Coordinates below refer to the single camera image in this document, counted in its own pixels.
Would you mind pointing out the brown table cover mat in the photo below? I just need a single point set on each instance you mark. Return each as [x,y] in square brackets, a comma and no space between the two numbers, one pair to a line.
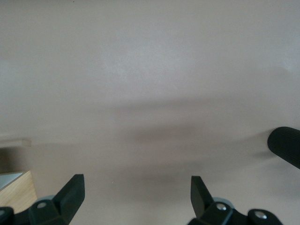
[150,70]

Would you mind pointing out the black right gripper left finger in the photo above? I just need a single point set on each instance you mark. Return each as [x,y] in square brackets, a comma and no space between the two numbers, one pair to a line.
[70,197]

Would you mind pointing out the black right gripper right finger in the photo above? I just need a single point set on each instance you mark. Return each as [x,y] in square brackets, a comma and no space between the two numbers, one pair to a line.
[199,199]

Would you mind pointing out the black ribbed foam cylinder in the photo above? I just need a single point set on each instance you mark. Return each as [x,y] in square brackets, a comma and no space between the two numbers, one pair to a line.
[286,145]

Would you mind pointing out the light wooden drawer cabinet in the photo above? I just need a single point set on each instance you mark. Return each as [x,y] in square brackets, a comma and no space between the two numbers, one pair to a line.
[22,192]

